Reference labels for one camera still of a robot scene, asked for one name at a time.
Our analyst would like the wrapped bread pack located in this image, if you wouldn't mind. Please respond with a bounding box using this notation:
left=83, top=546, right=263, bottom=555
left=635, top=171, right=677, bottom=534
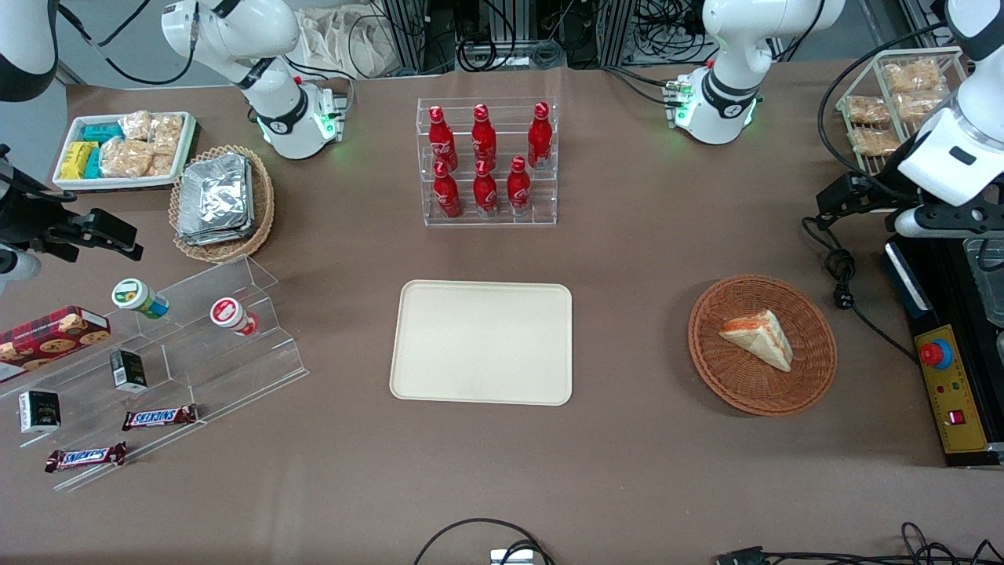
left=882, top=59, right=946, bottom=93
left=894, top=90, right=950, bottom=122
left=846, top=96, right=891, bottom=125
left=849, top=127, right=903, bottom=156

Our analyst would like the aluminium frame post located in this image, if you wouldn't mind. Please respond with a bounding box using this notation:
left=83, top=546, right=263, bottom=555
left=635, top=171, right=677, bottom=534
left=383, top=0, right=431, bottom=76

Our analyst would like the black yellow control box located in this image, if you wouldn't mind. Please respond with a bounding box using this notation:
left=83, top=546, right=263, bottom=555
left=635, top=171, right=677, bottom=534
left=885, top=231, right=1004, bottom=469

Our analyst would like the clear plastic container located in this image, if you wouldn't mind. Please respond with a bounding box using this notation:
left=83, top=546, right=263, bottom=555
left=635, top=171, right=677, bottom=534
left=963, top=237, right=1004, bottom=329

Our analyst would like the oval light wicker basket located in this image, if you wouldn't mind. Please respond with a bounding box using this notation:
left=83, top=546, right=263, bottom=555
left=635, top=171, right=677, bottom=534
left=169, top=145, right=275, bottom=264

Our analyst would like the silver foil pack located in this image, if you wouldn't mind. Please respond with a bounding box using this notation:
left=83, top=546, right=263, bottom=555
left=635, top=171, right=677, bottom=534
left=176, top=161, right=256, bottom=246
left=179, top=153, right=250, bottom=236

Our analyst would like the green lid yoghurt cup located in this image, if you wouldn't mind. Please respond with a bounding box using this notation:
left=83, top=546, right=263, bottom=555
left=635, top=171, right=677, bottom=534
left=111, top=278, right=169, bottom=319

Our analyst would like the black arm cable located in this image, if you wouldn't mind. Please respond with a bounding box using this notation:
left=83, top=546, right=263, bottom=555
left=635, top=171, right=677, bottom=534
left=818, top=22, right=954, bottom=185
left=56, top=0, right=198, bottom=86

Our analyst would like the red lid yoghurt cup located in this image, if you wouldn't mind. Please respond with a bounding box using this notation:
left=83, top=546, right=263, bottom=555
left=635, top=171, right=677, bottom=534
left=209, top=297, right=260, bottom=337

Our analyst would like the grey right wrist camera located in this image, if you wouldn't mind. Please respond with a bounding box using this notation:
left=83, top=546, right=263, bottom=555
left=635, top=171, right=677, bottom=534
left=0, top=245, right=42, bottom=295

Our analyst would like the snickers chocolate bar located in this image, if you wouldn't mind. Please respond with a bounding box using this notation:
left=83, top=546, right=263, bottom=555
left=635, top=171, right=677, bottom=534
left=122, top=404, right=199, bottom=432
left=45, top=442, right=128, bottom=473

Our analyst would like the small black carton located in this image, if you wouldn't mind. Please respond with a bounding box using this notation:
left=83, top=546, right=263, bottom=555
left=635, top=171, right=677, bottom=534
left=109, top=349, right=148, bottom=393
left=18, top=390, right=62, bottom=435

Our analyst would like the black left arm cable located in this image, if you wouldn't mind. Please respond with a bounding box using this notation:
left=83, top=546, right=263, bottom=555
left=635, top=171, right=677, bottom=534
left=818, top=22, right=954, bottom=185

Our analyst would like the clear acrylic step shelf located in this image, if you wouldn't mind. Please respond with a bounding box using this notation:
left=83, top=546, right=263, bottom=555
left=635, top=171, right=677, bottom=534
left=0, top=255, right=309, bottom=493

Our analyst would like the white rectangular snack tray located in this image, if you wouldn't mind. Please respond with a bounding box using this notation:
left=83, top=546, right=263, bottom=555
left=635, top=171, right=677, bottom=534
left=53, top=111, right=197, bottom=191

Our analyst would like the white cloth bag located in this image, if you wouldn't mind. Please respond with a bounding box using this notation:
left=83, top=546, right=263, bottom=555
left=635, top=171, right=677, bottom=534
left=294, top=6, right=401, bottom=79

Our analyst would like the black looped table cable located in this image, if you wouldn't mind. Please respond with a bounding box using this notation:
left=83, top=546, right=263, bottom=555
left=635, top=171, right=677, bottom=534
left=413, top=518, right=556, bottom=565

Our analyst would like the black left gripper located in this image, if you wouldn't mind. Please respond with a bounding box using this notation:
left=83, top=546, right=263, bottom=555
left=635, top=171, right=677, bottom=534
left=816, top=173, right=899, bottom=230

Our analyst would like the coiled black cable bundle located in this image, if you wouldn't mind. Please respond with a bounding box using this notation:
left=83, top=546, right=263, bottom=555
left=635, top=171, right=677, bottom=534
left=457, top=35, right=567, bottom=73

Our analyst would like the red cookie box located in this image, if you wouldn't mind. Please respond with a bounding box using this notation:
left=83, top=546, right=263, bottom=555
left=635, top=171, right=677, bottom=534
left=0, top=305, right=111, bottom=376

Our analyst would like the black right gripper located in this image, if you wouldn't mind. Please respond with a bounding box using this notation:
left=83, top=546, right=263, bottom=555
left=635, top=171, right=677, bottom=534
left=0, top=145, right=145, bottom=264

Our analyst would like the round brown wicker basket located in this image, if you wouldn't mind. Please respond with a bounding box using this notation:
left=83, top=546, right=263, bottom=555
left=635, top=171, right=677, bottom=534
left=688, top=274, right=838, bottom=417

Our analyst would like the yellow snack pack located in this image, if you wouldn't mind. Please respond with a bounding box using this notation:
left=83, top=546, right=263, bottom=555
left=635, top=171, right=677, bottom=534
left=60, top=141, right=99, bottom=180

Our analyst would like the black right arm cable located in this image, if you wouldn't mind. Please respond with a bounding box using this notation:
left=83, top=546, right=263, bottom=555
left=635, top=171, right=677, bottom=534
left=56, top=0, right=198, bottom=86

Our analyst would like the triangle sandwich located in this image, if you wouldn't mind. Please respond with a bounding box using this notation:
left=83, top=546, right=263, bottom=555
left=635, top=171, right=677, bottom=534
left=718, top=309, right=795, bottom=373

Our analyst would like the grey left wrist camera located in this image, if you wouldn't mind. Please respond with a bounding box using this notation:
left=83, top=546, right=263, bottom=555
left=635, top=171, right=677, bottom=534
left=894, top=208, right=1004, bottom=239

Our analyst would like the clear acrylic bottle rack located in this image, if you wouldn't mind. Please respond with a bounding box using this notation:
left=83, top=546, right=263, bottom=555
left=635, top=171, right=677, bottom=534
left=417, top=97, right=559, bottom=228

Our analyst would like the cream plastic tray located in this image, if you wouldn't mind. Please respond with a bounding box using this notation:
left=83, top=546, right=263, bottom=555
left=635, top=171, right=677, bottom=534
left=390, top=280, right=573, bottom=406

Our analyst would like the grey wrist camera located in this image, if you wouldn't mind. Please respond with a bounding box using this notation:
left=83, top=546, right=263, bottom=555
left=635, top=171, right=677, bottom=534
left=0, top=245, right=42, bottom=295
left=894, top=208, right=1004, bottom=239

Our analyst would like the white wire rack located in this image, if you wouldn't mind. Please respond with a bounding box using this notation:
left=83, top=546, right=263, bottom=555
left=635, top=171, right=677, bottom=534
left=835, top=47, right=969, bottom=175

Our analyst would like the black cable with connector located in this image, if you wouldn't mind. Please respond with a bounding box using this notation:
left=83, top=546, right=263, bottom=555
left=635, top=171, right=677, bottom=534
left=718, top=522, right=1004, bottom=565

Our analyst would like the red cola bottle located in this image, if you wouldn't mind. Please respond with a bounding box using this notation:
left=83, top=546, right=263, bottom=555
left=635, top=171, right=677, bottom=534
left=433, top=161, right=462, bottom=219
left=507, top=155, right=532, bottom=215
left=528, top=102, right=553, bottom=170
left=472, top=104, right=497, bottom=170
left=428, top=105, right=458, bottom=172
left=473, top=159, right=499, bottom=217

